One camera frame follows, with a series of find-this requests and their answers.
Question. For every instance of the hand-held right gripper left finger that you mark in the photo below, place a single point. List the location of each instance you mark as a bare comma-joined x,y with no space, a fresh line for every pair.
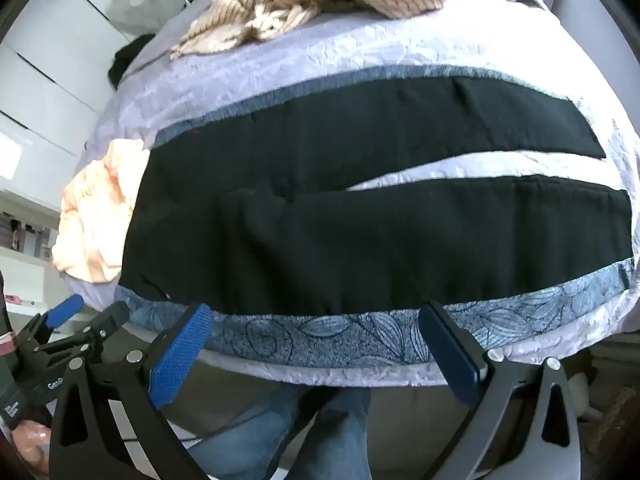
180,355

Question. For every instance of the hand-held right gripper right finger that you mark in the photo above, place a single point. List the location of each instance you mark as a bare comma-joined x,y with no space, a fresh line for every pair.
450,355

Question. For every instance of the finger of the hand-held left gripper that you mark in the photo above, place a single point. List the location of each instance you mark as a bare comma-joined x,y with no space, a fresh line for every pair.
65,310
107,321

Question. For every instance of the black pants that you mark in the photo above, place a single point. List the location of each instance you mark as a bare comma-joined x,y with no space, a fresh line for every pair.
300,240

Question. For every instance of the person's left hand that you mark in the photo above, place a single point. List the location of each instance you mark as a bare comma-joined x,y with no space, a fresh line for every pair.
30,442

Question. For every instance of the cluttered shelf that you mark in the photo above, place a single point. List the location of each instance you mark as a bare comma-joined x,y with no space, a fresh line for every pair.
25,232

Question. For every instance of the blue-grey leaf-patterned cloth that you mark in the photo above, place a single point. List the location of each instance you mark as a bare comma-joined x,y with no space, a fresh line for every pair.
350,335

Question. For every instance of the peach garment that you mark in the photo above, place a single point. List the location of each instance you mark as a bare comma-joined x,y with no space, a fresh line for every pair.
95,210

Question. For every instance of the person's legs in jeans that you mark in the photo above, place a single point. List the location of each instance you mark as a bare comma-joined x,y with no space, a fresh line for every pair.
300,435

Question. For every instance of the brown woven object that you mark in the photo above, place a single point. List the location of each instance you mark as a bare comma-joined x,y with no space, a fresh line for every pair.
615,422

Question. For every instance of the white wardrobe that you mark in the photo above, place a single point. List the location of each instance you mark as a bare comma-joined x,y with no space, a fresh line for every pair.
45,85

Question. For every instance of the dark cloth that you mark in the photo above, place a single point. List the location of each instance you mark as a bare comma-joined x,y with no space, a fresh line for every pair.
127,62

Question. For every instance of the white round fan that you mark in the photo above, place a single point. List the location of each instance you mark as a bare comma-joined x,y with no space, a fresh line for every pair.
135,2

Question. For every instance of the lavender embossed bedspread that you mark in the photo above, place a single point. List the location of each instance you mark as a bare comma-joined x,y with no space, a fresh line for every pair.
300,55

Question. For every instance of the beige striped garment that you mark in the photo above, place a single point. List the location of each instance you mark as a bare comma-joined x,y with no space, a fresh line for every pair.
240,5

